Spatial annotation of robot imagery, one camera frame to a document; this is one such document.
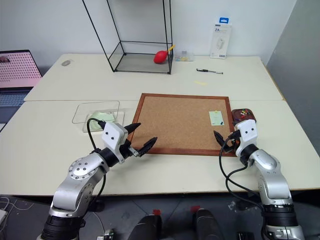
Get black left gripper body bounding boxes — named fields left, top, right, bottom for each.
left=119, top=138, right=140, bottom=159

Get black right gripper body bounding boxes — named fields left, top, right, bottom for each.
left=224, top=131, right=242, bottom=153

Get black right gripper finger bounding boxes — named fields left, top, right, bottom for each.
left=212, top=129, right=226, bottom=147
left=220, top=143, right=235, bottom=154

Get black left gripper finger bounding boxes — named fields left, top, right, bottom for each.
left=123, top=122, right=142, bottom=135
left=136, top=136, right=159, bottom=158

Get light green paper note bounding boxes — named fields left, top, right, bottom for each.
left=208, top=110, right=225, bottom=127

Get brown bowl of colourful pushpins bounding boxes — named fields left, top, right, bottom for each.
left=230, top=107, right=258, bottom=126

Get wood-framed cork board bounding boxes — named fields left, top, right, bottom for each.
left=128, top=92, right=238, bottom=158

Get clear plastic tray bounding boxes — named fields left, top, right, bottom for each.
left=71, top=100, right=126, bottom=133

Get black pen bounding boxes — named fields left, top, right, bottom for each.
left=195, top=67, right=224, bottom=76

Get red rubber air blower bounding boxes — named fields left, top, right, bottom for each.
left=153, top=44, right=176, bottom=64

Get dark rounded shape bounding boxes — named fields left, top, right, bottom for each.
left=190, top=205, right=221, bottom=240
left=127, top=209, right=164, bottom=240

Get small clear plastic box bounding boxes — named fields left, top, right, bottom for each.
left=174, top=50, right=196, bottom=63

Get white charger retail package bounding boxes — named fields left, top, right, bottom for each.
left=209, top=16, right=233, bottom=60

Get open laptop with pink screen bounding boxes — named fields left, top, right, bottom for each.
left=0, top=49, right=43, bottom=132

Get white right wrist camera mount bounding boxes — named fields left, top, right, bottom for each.
left=234, top=119, right=259, bottom=156

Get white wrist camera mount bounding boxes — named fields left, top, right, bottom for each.
left=234, top=119, right=259, bottom=156
left=101, top=121, right=130, bottom=165

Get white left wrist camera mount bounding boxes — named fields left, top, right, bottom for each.
left=101, top=121, right=130, bottom=165

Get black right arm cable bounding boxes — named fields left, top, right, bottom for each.
left=218, top=135, right=266, bottom=240

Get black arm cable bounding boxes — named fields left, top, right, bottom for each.
left=86, top=117, right=107, bottom=201
left=218, top=135, right=266, bottom=240

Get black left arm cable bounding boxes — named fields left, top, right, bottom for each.
left=86, top=117, right=107, bottom=201

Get black wire frame rack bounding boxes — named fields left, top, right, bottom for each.
left=81, top=0, right=174, bottom=76

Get white floor cables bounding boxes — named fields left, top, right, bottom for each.
left=0, top=196, right=35, bottom=232

